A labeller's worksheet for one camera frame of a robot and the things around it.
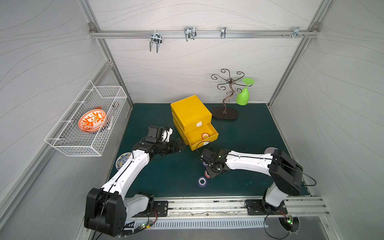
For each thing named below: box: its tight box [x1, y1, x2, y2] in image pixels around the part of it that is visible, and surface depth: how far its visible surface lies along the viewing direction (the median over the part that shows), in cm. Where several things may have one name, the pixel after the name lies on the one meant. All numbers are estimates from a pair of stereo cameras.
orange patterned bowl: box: [78, 106, 107, 134], surface depth 67 cm
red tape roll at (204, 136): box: [201, 132, 210, 140], surface depth 95 cm
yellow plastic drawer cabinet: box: [170, 95, 219, 151], surface depth 90 cm
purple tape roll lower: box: [197, 176, 208, 188], surface depth 84 cm
